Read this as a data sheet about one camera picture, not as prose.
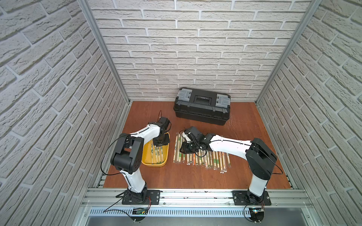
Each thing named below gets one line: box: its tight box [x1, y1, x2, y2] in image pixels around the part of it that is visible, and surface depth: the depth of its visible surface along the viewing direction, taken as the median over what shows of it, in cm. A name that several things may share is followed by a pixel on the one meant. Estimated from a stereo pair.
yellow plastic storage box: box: [141, 131, 171, 167], surface depth 90 cm
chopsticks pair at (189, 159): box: [186, 153, 193, 166], surface depth 89 cm
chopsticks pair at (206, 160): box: [203, 152, 210, 168], surface depth 88 cm
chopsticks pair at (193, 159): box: [191, 153, 196, 166], surface depth 89 cm
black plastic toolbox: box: [173, 87, 231, 126], surface depth 99 cm
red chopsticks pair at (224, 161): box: [222, 151, 228, 173], surface depth 87 cm
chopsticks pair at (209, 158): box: [207, 150, 213, 170], surface depth 88 cm
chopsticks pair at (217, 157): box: [215, 151, 220, 170], surface depth 88 cm
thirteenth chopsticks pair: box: [172, 131, 181, 163], surface depth 91 cm
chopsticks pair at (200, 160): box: [197, 153, 203, 167], surface depth 88 cm
